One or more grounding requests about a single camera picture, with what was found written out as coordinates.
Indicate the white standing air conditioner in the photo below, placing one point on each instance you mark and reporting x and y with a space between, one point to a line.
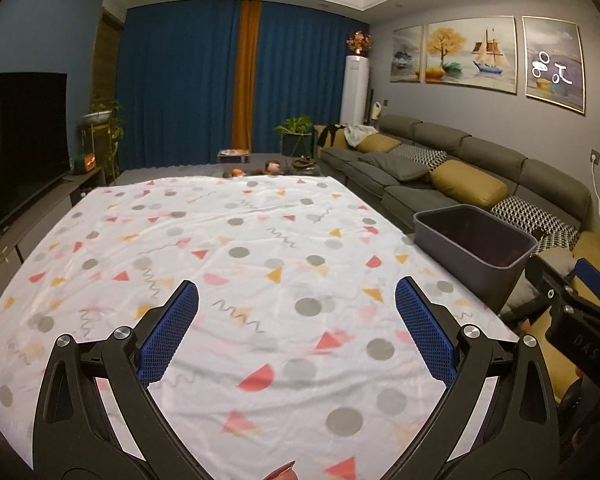
354 90

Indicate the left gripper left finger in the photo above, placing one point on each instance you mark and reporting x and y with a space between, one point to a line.
161 330

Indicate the far patterned cushion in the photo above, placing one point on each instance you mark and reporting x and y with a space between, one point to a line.
424 156

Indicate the black white patterned cushion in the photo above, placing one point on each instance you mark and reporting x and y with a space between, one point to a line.
548 230

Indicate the flower ornament on conditioner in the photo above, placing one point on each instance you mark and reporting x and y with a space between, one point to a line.
359 43

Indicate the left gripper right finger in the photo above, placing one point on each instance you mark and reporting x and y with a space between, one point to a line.
430 329

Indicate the mustard cushion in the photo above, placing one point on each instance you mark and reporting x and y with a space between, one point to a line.
468 185

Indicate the left framed painting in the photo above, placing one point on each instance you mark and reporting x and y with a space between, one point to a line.
406 54

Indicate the grey cushion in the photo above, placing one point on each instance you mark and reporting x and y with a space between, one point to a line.
401 168

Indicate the potted green plant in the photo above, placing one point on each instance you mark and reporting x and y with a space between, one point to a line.
296 136

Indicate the patterned white tablecloth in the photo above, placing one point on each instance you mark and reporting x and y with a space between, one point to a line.
296 355

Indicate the dark coffee table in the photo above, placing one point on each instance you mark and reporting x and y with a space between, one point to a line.
217 169

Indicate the blue curtain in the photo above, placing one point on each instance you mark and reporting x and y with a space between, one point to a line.
198 76

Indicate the white cloth on sofa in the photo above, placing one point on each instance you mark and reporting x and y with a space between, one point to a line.
357 133

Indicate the orange curtain strip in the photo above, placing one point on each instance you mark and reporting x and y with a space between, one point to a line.
245 74

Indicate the plant on stand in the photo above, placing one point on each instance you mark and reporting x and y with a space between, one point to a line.
101 133

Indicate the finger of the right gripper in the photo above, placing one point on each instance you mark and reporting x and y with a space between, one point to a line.
547 281
589 275

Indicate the dark grey trash bin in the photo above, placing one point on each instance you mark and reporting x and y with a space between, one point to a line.
486 254

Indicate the middle sailboat painting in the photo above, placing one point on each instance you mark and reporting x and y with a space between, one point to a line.
473 52

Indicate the wall socket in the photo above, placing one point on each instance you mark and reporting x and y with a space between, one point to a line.
595 157

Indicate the right framed painting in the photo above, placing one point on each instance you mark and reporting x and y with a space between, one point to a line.
555 71

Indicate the black television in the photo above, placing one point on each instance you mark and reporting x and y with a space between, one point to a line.
34 150

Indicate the framed painting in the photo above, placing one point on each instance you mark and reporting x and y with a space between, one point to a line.
406 54
555 71

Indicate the grey sectional sofa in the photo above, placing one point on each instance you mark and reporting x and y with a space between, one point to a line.
528 178

